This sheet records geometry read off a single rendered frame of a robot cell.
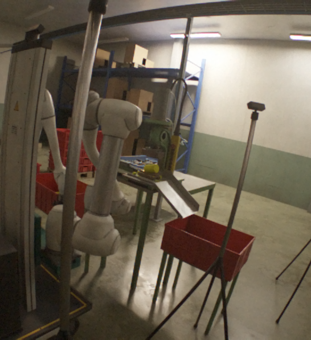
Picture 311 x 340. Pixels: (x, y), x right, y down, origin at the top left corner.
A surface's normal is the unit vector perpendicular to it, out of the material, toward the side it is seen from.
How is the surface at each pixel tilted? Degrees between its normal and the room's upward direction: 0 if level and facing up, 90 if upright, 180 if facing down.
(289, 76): 90
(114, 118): 86
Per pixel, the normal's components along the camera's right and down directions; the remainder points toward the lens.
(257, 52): -0.61, 0.05
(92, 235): -0.08, -0.05
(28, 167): 0.78, 0.25
